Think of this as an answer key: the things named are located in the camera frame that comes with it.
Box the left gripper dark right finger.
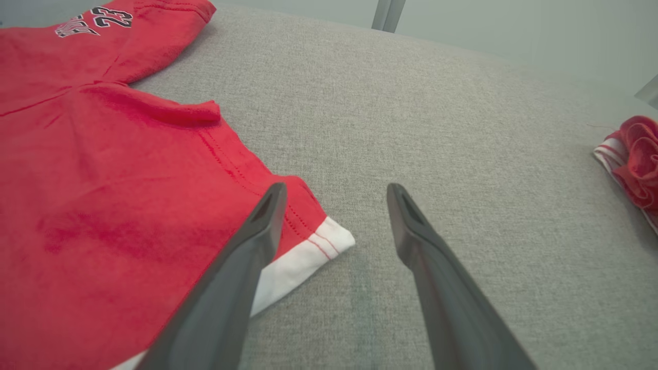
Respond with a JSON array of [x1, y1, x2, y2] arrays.
[[386, 182, 538, 370]]

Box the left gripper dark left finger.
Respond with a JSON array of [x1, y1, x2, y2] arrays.
[[135, 182, 288, 370]]

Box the red shorts with white hem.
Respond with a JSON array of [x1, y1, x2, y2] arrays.
[[0, 0, 356, 370]]

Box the red jersey with white sleeves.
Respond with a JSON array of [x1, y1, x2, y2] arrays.
[[593, 116, 658, 237]]

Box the grey partition post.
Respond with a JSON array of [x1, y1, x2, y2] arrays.
[[371, 0, 392, 30], [383, 0, 407, 34]]

